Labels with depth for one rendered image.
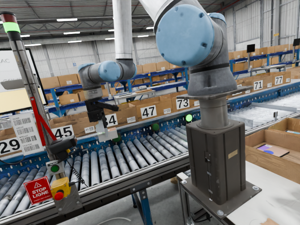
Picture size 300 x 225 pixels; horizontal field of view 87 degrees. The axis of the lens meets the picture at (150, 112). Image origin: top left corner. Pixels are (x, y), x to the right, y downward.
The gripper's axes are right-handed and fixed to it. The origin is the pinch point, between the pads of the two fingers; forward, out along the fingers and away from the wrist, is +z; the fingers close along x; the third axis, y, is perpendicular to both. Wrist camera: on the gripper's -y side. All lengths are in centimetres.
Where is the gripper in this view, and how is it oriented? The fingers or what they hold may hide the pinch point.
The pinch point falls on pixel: (107, 132)
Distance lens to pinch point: 91.1
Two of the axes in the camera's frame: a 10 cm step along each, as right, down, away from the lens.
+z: 1.6, 9.6, 2.3
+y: -9.3, 2.2, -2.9
